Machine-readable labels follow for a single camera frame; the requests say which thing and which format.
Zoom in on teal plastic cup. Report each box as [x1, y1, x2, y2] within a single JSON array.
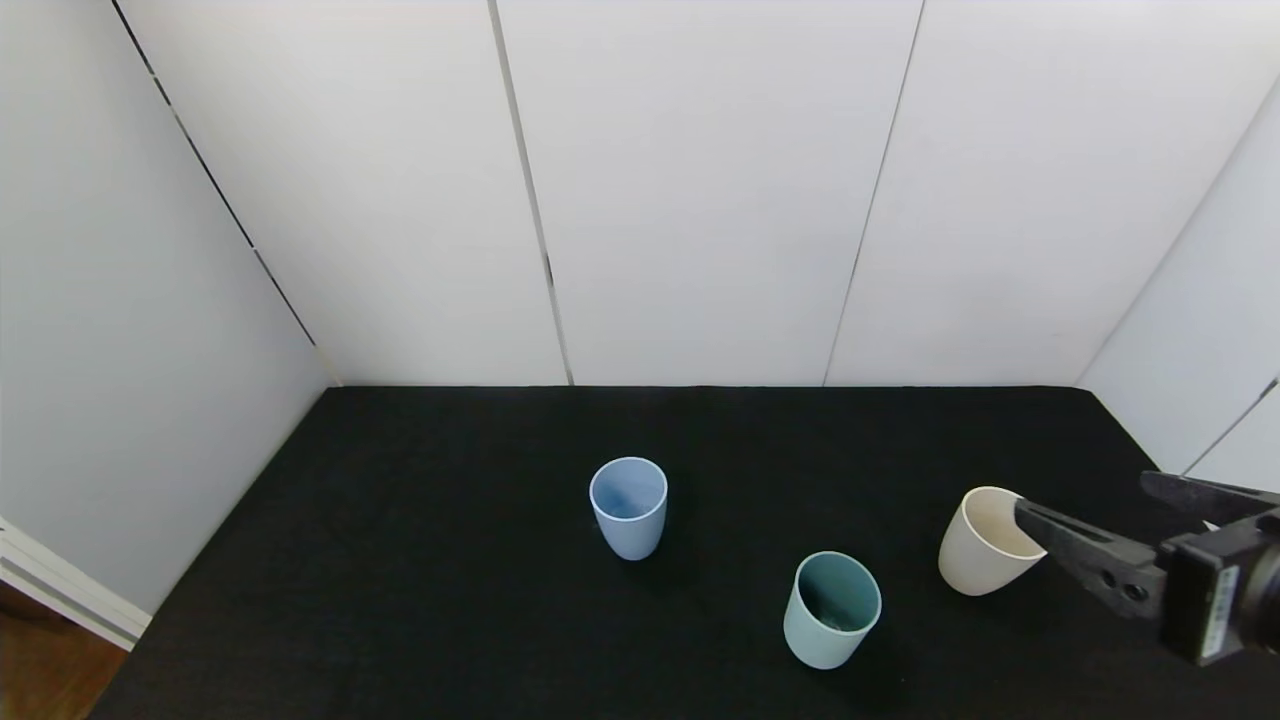
[[783, 551, 883, 670]]

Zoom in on black felt table cover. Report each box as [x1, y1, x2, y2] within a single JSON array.
[[90, 385, 1280, 720]]

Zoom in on light blue plastic cup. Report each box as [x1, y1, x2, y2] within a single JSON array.
[[589, 457, 668, 561]]

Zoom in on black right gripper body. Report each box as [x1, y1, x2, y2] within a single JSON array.
[[1155, 506, 1280, 668]]

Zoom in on cream plastic cup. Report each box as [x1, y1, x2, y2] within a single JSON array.
[[937, 486, 1051, 597]]

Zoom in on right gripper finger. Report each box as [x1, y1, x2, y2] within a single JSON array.
[[1013, 496, 1170, 621], [1138, 469, 1280, 528]]

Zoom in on white wall baseboard trim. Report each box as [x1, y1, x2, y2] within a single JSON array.
[[0, 517, 153, 651]]

